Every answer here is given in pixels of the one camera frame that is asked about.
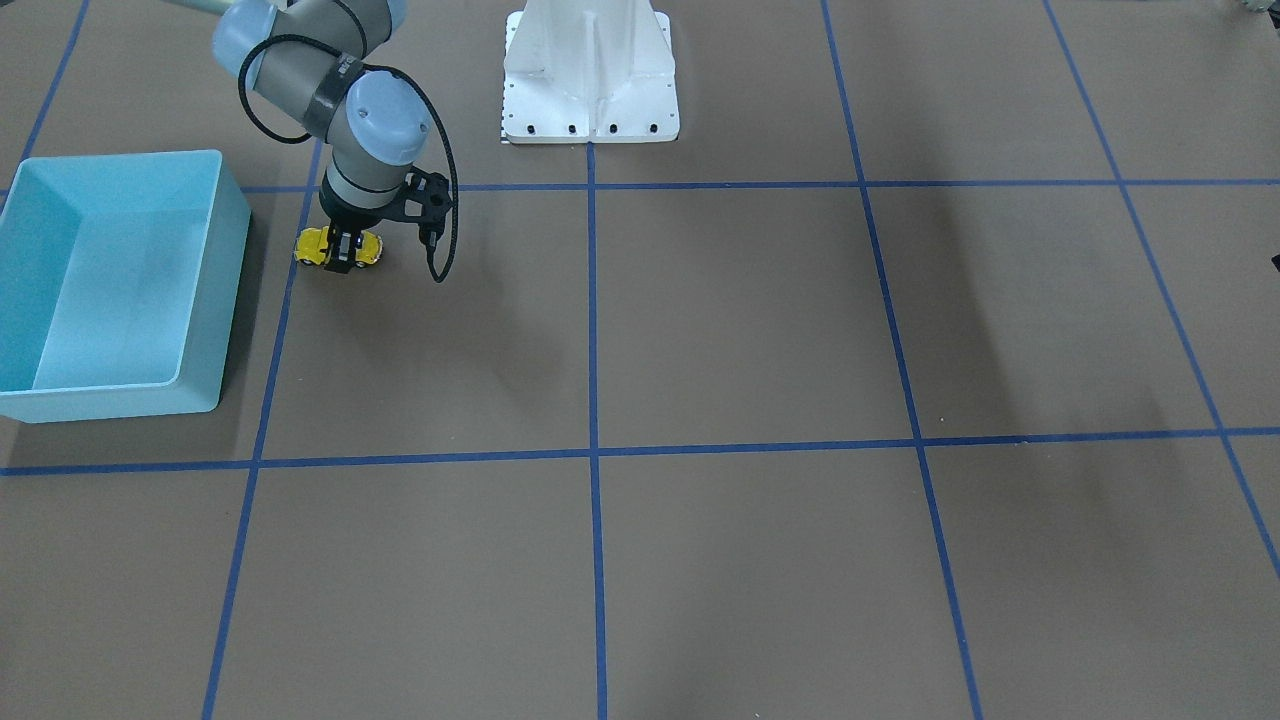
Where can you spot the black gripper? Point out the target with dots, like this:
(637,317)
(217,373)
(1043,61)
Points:
(350,217)

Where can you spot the yellow beetle toy car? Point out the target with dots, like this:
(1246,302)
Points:
(309,249)

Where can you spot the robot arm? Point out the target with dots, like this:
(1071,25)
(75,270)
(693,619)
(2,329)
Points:
(302,73)

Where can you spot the light blue plastic bin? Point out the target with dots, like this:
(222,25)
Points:
(119,281)

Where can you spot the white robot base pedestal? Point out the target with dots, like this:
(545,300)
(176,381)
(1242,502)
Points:
(589,72)

